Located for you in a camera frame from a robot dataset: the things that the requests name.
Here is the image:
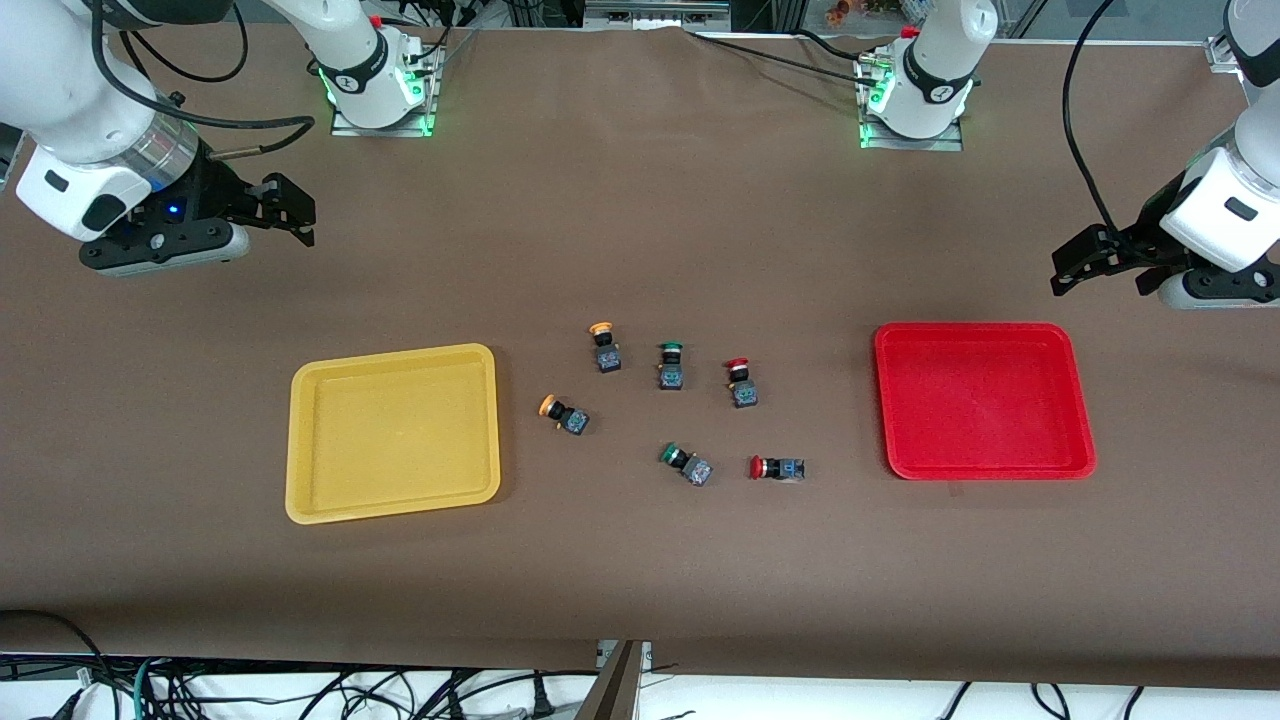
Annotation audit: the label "red plastic tray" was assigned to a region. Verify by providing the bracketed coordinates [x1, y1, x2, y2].
[874, 322, 1098, 482]

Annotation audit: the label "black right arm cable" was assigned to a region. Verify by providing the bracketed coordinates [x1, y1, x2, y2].
[90, 0, 318, 161]

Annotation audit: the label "short black tabletop cable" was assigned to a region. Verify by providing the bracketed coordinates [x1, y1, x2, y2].
[797, 27, 886, 63]

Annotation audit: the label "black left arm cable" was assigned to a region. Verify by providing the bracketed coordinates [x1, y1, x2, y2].
[1061, 0, 1139, 251]

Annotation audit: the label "yellow plastic tray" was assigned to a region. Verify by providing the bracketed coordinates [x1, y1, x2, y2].
[285, 343, 501, 526]

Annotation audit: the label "aluminium frame rail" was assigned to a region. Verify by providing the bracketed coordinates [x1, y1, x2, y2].
[585, 0, 732, 31]

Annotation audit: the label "green floor cable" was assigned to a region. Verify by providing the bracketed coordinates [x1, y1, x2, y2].
[132, 657, 163, 720]

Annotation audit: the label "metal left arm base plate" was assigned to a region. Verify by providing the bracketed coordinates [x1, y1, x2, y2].
[856, 55, 965, 153]

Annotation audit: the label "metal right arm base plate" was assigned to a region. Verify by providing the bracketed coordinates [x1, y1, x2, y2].
[330, 38, 441, 138]

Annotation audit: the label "yellow push button switch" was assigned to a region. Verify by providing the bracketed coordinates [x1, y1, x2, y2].
[588, 321, 623, 374]
[538, 394, 591, 437]

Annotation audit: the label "brown table leg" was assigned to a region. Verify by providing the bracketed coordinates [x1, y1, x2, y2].
[574, 640, 644, 720]

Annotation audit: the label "long black tabletop cable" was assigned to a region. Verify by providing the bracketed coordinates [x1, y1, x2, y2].
[685, 28, 886, 83]

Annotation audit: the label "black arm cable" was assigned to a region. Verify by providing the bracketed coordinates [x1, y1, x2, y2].
[90, 0, 318, 161]
[1061, 0, 1139, 251]

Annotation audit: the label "black arched floor cable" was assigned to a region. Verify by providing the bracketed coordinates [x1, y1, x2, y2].
[0, 609, 113, 701]

